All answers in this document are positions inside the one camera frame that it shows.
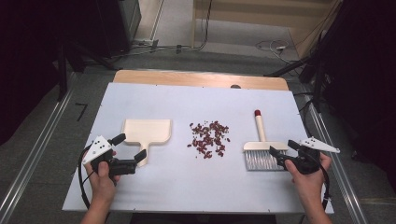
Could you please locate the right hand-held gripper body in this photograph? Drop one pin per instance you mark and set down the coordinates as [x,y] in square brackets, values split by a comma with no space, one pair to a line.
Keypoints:
[306,160]

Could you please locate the light wooden furniture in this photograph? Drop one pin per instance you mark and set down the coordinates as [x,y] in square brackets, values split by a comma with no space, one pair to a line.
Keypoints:
[264,15]

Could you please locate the person's right hand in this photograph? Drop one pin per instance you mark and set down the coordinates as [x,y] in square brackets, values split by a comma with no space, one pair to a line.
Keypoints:
[306,183]

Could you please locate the person's left hand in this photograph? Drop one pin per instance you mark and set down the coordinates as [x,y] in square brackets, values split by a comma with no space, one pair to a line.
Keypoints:
[102,185]

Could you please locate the cream brush with red tip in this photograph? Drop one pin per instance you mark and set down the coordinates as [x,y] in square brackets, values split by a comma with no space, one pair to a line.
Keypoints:
[261,130]

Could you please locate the cream plastic dustpan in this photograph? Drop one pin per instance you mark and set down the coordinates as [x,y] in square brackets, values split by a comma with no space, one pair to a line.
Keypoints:
[146,131]

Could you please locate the black curtain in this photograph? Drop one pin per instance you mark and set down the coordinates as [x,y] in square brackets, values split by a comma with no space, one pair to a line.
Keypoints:
[40,46]
[361,77]

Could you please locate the pile of red beans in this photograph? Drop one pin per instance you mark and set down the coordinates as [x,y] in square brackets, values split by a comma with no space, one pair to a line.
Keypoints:
[208,140]

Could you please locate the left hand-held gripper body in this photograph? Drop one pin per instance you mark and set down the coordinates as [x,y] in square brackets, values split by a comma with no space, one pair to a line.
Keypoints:
[96,148]

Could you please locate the metal floor rail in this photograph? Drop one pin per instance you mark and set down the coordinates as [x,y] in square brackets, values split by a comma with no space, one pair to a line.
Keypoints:
[339,161]
[34,155]

